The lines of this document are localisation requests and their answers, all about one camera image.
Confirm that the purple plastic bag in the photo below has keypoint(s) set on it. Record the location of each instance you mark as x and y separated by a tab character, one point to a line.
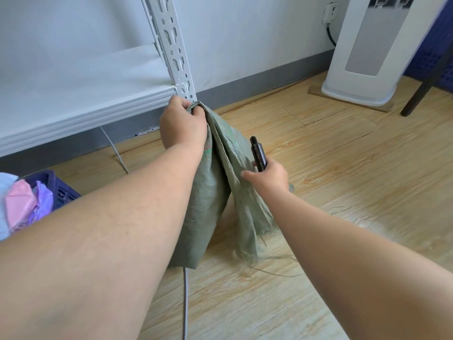
44	201

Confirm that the person's left forearm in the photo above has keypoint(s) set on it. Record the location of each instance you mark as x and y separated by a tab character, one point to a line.
106	237

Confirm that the black hand tool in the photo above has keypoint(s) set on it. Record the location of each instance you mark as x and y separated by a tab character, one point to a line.
258	152

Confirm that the blue plastic basket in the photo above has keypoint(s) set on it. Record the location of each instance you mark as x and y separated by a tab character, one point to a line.
62	192

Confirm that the green woven sack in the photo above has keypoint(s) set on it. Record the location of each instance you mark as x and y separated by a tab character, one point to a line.
219	180

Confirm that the light blue cloth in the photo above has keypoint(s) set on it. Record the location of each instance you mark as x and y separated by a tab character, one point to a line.
5	194

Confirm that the person's left hand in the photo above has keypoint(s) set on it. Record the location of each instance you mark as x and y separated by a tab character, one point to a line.
181	125

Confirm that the white standing appliance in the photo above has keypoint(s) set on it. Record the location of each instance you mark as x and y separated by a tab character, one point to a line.
368	42

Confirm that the white wall socket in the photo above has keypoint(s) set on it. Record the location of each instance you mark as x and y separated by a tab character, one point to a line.
329	12

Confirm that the person's right forearm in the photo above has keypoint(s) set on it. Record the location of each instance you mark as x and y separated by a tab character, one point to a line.
354	272

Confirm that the person's right thumb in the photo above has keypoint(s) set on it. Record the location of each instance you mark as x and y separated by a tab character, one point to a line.
249	175

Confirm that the person's left thumb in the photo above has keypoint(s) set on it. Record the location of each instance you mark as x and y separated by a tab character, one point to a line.
199	112

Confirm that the blue plastic crate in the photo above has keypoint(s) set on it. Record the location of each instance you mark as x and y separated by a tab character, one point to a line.
430	49

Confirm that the black table leg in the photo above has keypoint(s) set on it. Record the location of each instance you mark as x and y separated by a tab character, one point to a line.
424	86

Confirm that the person's right hand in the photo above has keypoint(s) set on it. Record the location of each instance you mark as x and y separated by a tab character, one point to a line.
272	178

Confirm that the white shelf board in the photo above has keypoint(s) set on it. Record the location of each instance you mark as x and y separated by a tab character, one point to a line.
81	88

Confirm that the white perforated shelf post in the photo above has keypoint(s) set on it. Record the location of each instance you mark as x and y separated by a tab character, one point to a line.
171	38

